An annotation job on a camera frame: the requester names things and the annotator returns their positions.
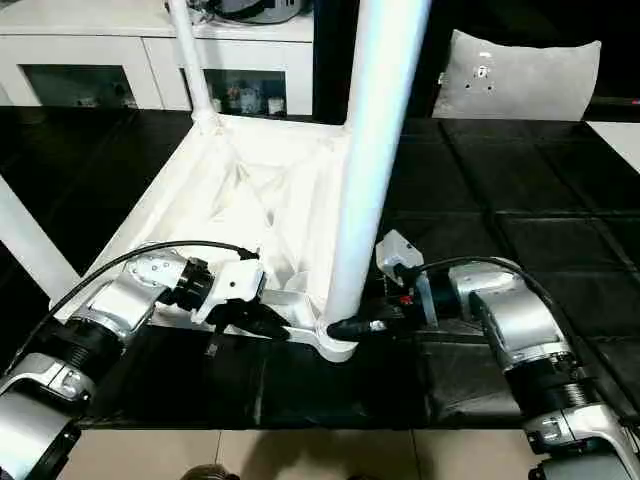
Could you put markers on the white plastic table top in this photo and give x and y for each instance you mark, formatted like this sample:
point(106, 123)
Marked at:
point(250, 175)

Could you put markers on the white plastic table leg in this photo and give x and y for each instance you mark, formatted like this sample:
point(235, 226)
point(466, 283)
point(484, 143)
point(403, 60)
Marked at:
point(192, 65)
point(30, 240)
point(380, 150)

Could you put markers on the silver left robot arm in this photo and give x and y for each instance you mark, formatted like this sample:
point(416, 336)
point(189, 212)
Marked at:
point(115, 300)

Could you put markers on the brown rounded robot part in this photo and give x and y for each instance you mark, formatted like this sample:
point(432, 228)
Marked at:
point(210, 474)

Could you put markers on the black cabinet gold label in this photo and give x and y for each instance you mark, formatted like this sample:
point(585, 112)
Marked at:
point(335, 50)

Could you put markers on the white flat board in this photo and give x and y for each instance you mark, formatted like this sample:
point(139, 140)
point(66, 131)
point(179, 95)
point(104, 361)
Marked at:
point(620, 140)

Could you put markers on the white cabinet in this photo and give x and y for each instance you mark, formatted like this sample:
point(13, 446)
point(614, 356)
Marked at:
point(100, 55)

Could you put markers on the dark helmet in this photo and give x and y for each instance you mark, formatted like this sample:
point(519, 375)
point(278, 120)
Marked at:
point(260, 10)

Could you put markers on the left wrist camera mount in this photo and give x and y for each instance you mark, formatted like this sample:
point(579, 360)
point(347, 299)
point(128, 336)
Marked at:
point(235, 282)

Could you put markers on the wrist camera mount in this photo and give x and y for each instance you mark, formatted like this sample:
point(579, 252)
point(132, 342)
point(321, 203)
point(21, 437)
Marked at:
point(235, 282)
point(397, 255)

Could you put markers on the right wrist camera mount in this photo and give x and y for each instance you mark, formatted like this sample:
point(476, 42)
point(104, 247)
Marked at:
point(397, 255)

